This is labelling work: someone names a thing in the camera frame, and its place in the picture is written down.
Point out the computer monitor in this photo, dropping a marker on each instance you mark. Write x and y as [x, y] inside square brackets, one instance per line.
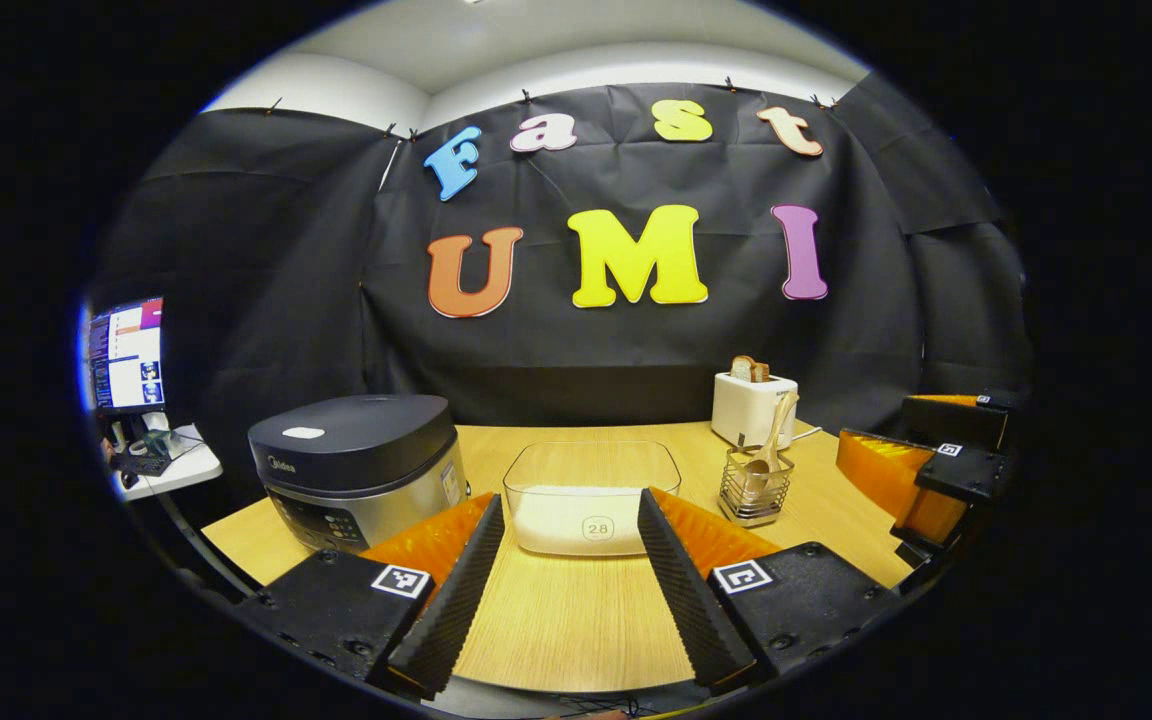
[126, 355]

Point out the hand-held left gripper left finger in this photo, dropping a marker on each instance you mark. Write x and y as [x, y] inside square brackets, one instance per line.
[451, 610]

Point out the black keyboard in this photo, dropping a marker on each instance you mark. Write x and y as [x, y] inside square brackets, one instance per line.
[146, 465]

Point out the white side table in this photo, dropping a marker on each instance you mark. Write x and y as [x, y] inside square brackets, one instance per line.
[186, 470]

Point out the white toaster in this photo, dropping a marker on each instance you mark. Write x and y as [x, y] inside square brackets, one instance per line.
[746, 410]

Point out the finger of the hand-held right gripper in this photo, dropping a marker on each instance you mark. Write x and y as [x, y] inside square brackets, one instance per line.
[956, 422]
[886, 475]

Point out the wooden spoon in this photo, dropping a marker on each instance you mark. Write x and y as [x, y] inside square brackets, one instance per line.
[784, 420]

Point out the black silver rice cooker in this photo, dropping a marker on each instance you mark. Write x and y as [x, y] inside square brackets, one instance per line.
[356, 430]

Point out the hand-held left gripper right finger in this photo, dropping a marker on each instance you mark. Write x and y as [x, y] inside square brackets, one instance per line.
[686, 590]

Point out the clear plastic container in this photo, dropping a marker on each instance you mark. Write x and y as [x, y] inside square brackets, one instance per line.
[591, 465]

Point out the brown toast slice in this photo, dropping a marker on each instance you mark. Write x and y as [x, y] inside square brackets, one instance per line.
[762, 372]
[741, 369]

